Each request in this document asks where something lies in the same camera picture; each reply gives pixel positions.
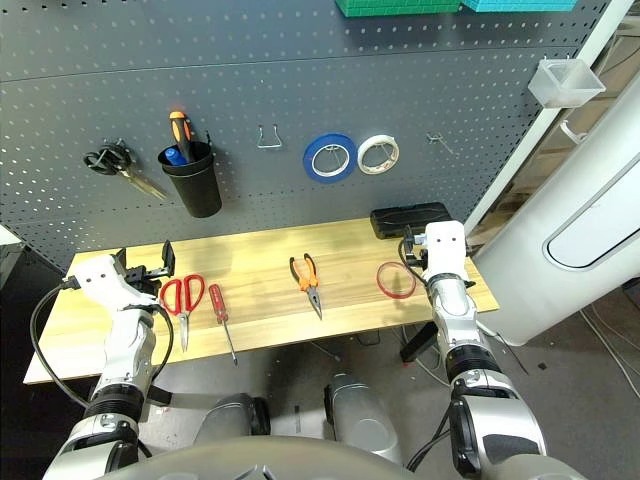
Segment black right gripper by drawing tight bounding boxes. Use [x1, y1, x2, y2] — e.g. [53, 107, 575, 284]
[399, 224, 427, 267]

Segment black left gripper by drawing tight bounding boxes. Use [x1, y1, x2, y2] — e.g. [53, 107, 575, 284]
[115, 239, 176, 297]

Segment red tape roll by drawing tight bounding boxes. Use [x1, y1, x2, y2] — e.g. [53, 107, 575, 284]
[376, 261, 417, 300]

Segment red handled scissors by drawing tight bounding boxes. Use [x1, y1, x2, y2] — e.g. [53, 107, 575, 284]
[159, 273, 206, 353]

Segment red handled screwdriver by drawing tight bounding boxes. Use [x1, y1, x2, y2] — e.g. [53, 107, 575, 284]
[208, 283, 239, 368]

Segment orange black needle-nose pliers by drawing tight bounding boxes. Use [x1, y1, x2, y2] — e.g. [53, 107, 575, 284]
[288, 252, 324, 321]

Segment dark grey perforated pegboard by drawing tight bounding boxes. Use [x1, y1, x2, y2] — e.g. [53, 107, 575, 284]
[0, 0, 616, 271]

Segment small black tool case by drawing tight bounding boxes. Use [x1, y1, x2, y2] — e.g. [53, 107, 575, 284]
[370, 201, 454, 240]

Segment black plastic cup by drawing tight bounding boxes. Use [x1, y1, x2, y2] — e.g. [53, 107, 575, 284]
[157, 141, 223, 219]

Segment metal peg hook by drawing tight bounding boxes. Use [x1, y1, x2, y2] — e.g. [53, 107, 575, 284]
[427, 132, 457, 155]

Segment white tape roll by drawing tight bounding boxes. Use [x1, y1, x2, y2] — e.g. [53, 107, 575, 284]
[356, 133, 403, 176]

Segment blue tape roll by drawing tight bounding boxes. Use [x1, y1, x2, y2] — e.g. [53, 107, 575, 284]
[302, 132, 358, 184]

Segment white rounded cabinet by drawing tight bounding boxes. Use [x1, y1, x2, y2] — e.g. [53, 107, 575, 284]
[472, 74, 640, 346]

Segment grey robot right leg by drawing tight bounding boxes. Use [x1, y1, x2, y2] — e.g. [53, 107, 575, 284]
[323, 372, 404, 464]

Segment grey robot leg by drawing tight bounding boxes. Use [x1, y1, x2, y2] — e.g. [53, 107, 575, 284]
[192, 393, 271, 451]
[323, 372, 404, 464]

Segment grey robot left leg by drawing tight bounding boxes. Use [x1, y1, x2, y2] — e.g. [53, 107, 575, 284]
[192, 393, 271, 451]

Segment white plastic hook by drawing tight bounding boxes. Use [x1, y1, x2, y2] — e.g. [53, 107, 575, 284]
[559, 122, 591, 144]

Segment clear plastic bin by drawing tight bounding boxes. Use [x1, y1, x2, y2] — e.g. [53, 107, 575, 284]
[528, 58, 607, 109]

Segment grey robot torso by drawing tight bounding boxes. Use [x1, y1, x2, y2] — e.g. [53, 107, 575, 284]
[99, 434, 591, 480]

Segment green storage box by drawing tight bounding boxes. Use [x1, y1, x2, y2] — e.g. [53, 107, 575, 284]
[334, 0, 461, 18]

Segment teal storage box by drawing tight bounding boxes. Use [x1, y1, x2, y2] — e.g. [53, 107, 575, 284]
[460, 0, 612, 14]

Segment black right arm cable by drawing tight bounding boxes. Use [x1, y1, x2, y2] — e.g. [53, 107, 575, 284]
[398, 239, 466, 471]

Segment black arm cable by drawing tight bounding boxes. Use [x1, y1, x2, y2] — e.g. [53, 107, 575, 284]
[29, 282, 174, 409]
[398, 239, 466, 471]

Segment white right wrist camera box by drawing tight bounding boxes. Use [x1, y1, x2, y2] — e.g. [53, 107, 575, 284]
[423, 221, 467, 281]

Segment black handled scissors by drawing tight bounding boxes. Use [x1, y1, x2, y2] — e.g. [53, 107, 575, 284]
[83, 139, 169, 201]

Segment white pegboard frame post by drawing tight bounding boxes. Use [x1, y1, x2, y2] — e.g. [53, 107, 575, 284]
[462, 0, 636, 236]

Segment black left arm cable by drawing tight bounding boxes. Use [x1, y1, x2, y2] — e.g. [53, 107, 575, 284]
[29, 282, 174, 409]

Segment orange black handled screwdriver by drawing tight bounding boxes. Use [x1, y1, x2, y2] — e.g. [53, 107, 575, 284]
[168, 110, 194, 164]

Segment wire pliers holder hook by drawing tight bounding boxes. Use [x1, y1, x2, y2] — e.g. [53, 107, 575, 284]
[256, 124, 285, 150]

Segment white floor cables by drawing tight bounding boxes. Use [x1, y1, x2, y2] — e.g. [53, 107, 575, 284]
[579, 299, 640, 396]

